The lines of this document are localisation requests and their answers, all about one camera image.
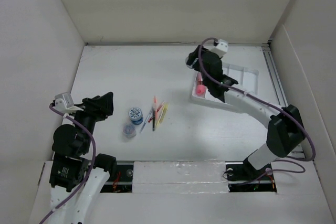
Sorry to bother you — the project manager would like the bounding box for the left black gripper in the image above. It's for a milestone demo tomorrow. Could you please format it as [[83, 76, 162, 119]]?
[[68, 90, 113, 152]]

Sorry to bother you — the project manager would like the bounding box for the pink glue bottle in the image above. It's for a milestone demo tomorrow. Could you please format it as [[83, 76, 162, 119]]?
[[195, 72, 206, 97]]

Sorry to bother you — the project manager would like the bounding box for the clear jar of beads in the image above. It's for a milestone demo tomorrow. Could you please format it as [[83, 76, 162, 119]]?
[[122, 123, 137, 138]]

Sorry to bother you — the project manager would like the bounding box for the blue clear pen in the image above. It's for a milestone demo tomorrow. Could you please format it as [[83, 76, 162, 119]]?
[[140, 107, 154, 133]]

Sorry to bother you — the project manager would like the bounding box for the orange pen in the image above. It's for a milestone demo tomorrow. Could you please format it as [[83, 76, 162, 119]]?
[[153, 96, 157, 131]]

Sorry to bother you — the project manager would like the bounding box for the black pen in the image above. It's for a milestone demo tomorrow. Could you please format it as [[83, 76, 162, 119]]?
[[152, 106, 156, 132]]

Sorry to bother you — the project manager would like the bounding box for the red clear pen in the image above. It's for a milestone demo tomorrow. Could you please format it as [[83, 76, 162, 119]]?
[[148, 101, 165, 123]]

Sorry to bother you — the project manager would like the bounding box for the yellow pen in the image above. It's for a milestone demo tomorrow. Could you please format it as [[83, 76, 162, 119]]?
[[154, 102, 165, 130], [159, 103, 169, 125]]

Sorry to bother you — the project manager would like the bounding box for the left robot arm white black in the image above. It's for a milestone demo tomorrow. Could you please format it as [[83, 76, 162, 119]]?
[[41, 92, 117, 223]]

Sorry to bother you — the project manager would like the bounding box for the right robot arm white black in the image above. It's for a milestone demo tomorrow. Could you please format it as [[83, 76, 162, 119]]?
[[186, 45, 305, 183]]

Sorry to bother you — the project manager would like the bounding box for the white compartment tray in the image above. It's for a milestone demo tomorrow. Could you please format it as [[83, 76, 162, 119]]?
[[191, 62, 259, 112]]

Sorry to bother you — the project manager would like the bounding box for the white foam block front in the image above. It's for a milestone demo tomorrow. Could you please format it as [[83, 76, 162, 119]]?
[[132, 161, 228, 194]]

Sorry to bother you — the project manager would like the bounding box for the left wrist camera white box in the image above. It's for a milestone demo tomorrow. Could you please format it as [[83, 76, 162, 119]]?
[[55, 92, 74, 113]]

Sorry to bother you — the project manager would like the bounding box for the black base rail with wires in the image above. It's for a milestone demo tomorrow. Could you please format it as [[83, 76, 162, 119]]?
[[101, 162, 277, 193]]

